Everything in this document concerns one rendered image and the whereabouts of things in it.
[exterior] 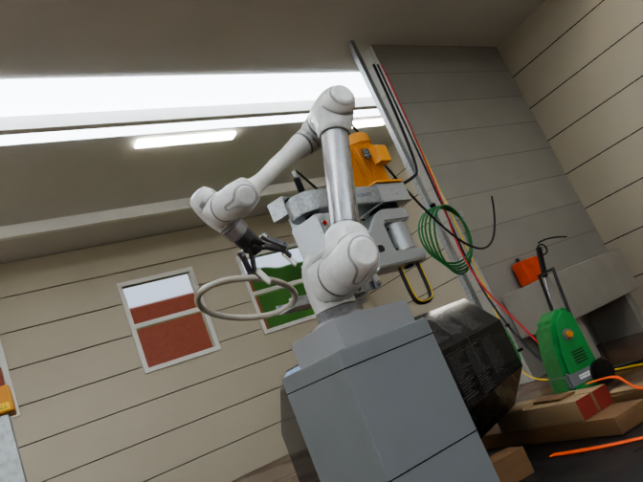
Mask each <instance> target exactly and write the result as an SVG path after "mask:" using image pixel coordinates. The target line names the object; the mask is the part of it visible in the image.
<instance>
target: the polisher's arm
mask: <svg viewBox="0 0 643 482"><path fill-rule="evenodd" d="M408 218H409V216H408V214H407V212H406V209H405V208H386V209H381V210H379V211H377V212H376V213H374V214H373V215H371V216H370V217H368V218H367V219H365V221H363V222H362V223H361V224H362V225H363V226H364V227H365V228H366V229H367V230H368V233H369V235H370V237H371V238H372V239H373V240H374V241H375V243H376V244H377V247H378V249H379V253H380V271H379V272H378V273H377V274H374V275H373V277H372V281H373V283H374V285H375V288H376V289H377V288H381V287H382V284H381V285H378V284H377V280H378V279H379V277H378V275H382V274H389V273H394V272H398V269H397V268H399V267H402V268H403V270H406V269H409V268H411V267H413V265H415V264H416V263H418V262H420V261H422V260H424V259H425V258H427V257H426V256H427V255H426V252H425V250H424V248H421V247H419V248H414V249H409V250H404V251H397V250H396V249H394V247H393V245H392V243H391V241H390V238H389V236H388V233H387V231H386V228H385V226H387V225H389V224H392V223H394V222H397V221H403V222H405V221H407V220H408ZM379 280H380V279H379Z"/></svg>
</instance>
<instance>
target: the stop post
mask: <svg viewBox="0 0 643 482"><path fill-rule="evenodd" d="M16 414H17V411H16V407H15V403H14V399H13V396H12V393H11V389H10V387H9V386H8V385H7V384H5V385H2V386H0V482H28V481H27V478H26V474H25V471H24V467H23V463H22V460H21V456H20V452H19V448H18V445H17V441H16V438H15V434H14V430H13V426H12V422H11V416H13V415H16Z"/></svg>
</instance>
